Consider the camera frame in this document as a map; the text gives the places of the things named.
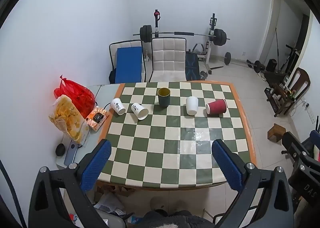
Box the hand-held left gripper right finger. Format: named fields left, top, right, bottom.
left=212, top=139, right=295, bottom=228

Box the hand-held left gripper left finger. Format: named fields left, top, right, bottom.
left=28, top=139, right=112, bottom=228

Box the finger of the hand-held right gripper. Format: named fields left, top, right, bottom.
left=281, top=131, right=320, bottom=166

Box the red ribbed paper cup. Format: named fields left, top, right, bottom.
left=205, top=99, right=228, bottom=116

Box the white printed paper cup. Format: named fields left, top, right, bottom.
left=131, top=103, right=149, bottom=120
left=110, top=98, right=126, bottom=116

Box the plain white cup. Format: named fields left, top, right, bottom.
left=186, top=96, right=199, bottom=116

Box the dark green cup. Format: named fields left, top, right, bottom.
left=157, top=88, right=171, bottom=108

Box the small wooden stool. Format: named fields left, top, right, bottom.
left=267, top=123, right=286, bottom=144

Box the grey smartphone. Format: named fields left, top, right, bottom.
left=64, top=140, right=79, bottom=166

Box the crumpled paper litter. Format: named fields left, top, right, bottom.
left=94, top=184, right=133, bottom=218

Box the orange patterned box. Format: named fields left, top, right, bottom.
left=86, top=107, right=110, bottom=132

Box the dark wooden chair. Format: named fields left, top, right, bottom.
left=265, top=67, right=311, bottom=118

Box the yellow snack bag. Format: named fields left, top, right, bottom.
left=48, top=94, right=90, bottom=145

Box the green white checkered tablecloth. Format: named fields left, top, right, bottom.
left=96, top=81, right=257, bottom=191

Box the beige slipper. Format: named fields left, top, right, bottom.
left=149, top=197, right=168, bottom=212
left=171, top=199, right=194, bottom=212

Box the red plastic bag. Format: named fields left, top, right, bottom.
left=54, top=75, right=96, bottom=119

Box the person's dark fleece clothing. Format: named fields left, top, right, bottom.
left=140, top=209, right=217, bottom=228

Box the black kick scooter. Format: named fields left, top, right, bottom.
left=277, top=45, right=300, bottom=74

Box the black dumbbell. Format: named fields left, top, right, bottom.
left=246, top=59, right=265, bottom=73

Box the black patterned weight bench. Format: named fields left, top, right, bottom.
left=185, top=52, right=200, bottom=81

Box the blue cushion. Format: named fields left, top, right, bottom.
left=115, top=47, right=142, bottom=84

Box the small barbell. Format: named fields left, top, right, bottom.
left=209, top=52, right=250, bottom=70

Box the beige padded chair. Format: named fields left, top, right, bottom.
left=149, top=38, right=187, bottom=83

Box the squat rack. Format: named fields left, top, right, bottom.
left=153, top=8, right=218, bottom=75

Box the white chair with black trim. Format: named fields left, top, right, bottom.
left=109, top=40, right=147, bottom=84

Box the loaded barbell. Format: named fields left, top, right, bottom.
left=133, top=25, right=231, bottom=46

